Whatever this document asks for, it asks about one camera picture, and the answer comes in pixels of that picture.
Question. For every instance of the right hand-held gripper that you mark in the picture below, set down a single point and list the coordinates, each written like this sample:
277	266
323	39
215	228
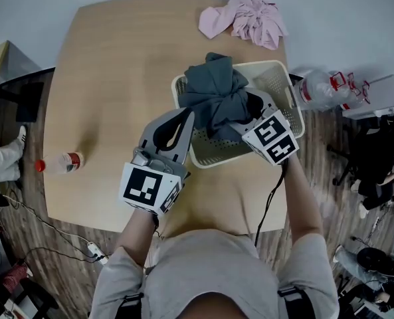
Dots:
273	138

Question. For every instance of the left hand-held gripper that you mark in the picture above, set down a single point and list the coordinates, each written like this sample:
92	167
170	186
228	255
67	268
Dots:
143	186

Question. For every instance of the grey garment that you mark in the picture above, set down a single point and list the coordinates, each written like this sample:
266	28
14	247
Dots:
216	91

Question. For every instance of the cream plastic basket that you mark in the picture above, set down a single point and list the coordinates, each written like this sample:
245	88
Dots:
216	151

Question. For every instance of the person's right forearm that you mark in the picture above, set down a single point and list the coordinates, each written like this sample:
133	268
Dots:
303	204

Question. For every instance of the person's left forearm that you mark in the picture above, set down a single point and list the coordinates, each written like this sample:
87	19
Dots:
137	231

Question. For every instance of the light wooden table white legs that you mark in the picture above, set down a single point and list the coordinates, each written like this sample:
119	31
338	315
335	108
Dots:
117	78

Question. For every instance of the pink clothes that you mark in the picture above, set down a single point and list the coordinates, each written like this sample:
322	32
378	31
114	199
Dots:
250	22

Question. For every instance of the black office chair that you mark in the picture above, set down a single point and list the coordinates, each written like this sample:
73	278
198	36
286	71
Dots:
347	166

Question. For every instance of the clear plastic bottle red cap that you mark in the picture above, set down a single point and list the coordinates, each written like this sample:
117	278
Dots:
60	163

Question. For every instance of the white box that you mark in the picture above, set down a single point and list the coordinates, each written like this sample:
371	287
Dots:
382	95

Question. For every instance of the person's grey shirt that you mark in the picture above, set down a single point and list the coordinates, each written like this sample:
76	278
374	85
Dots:
210	264

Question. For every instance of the white power strip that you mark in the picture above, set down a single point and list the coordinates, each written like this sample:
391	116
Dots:
97	253

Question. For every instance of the black mesh chair seat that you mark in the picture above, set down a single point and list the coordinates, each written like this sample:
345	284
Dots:
372	258

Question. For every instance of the black swivel chair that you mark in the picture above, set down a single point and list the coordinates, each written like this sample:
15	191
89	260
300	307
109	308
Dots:
34	297

